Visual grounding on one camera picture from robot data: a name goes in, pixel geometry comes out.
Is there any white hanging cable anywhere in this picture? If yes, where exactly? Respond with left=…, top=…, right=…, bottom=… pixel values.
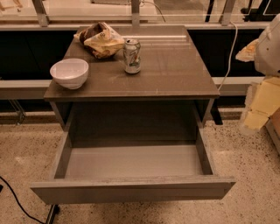
left=217, top=20, right=239, bottom=91

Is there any crumpled chip bag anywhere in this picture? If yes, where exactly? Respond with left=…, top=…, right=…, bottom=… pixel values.
left=73, top=22, right=124, bottom=59

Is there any black floor cable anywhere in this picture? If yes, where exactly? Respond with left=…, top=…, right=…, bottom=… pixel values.
left=0, top=175, right=46, bottom=224

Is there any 7up soda can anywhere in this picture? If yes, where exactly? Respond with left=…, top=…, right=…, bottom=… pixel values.
left=123, top=38, right=141, bottom=74

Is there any cardboard box corner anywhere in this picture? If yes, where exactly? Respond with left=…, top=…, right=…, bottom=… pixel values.
left=270, top=108, right=280, bottom=137

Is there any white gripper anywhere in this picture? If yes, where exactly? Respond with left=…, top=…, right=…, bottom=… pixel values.
left=235, top=14, right=280, bottom=130

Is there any open grey top drawer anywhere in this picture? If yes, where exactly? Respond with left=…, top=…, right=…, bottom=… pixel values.
left=30, top=112, right=236, bottom=205

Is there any metal railing frame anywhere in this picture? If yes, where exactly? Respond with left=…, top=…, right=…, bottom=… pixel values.
left=0, top=0, right=280, bottom=30

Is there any white ceramic bowl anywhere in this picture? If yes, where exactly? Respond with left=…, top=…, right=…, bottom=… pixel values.
left=50, top=59, right=89, bottom=89

